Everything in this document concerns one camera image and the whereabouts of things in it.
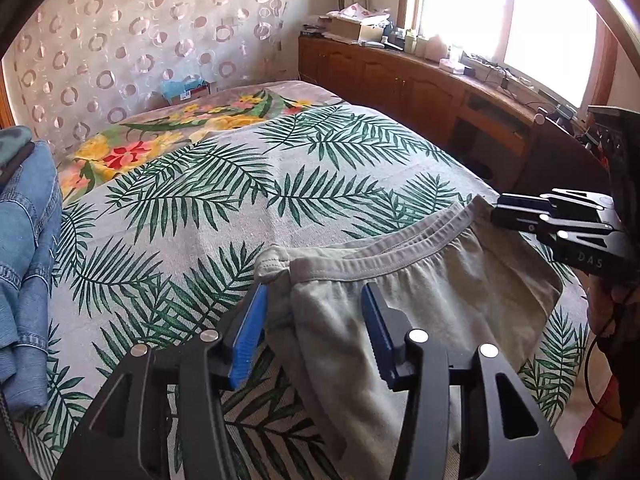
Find white power strip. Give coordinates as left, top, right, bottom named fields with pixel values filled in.
left=460, top=52, right=518, bottom=81

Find teal-grey folded garment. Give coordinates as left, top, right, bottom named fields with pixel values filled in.
left=0, top=126, right=32, bottom=168

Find floral pink bedspread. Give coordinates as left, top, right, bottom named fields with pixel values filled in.
left=58, top=80, right=341, bottom=204

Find blue denim jeans bottom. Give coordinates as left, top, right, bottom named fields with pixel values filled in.
left=1, top=141, right=62, bottom=416

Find box with blue item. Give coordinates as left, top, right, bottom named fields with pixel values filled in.
left=160, top=78, right=210, bottom=105

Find cardboard box on cabinet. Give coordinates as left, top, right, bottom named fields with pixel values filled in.
left=329, top=15, right=384, bottom=41

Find dark folded garment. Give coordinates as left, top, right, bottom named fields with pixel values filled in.
left=0, top=141, right=35, bottom=191

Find long wooden cabinet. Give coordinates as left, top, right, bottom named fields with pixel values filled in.
left=298, top=36, right=610, bottom=195

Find window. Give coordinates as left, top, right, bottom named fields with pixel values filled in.
left=398, top=0, right=618, bottom=113

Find circle pattern sheer curtain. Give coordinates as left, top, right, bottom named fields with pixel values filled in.
left=3, top=0, right=288, bottom=157

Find grey-green pants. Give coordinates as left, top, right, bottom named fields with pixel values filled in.
left=254, top=197, right=563, bottom=479

